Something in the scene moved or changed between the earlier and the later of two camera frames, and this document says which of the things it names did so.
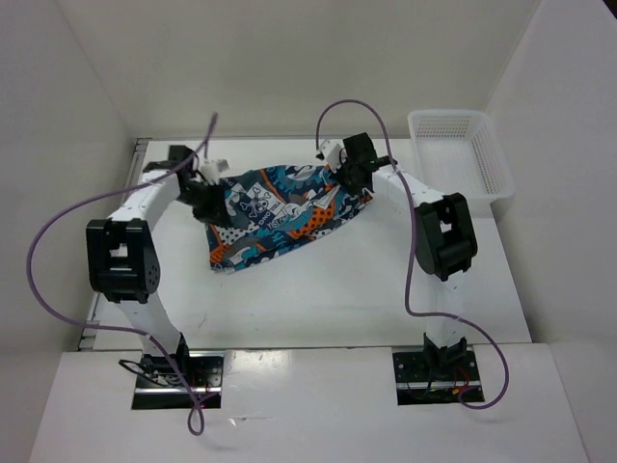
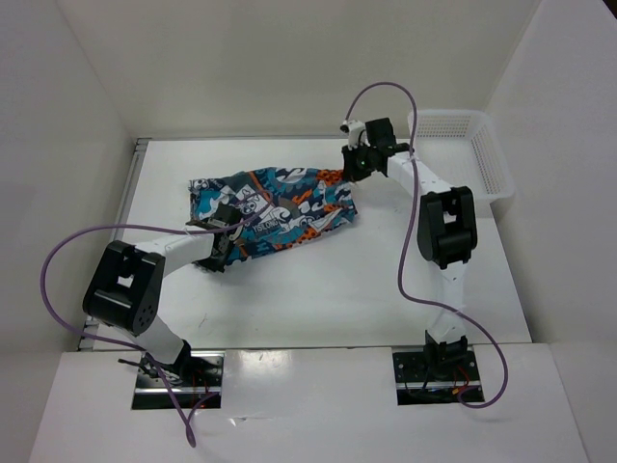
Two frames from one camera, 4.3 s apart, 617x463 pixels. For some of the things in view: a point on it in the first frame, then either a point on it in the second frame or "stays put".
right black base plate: (417, 384) stays put
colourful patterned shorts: (277, 209) stays put
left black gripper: (216, 211) -> (216, 264)
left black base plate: (160, 387) stays put
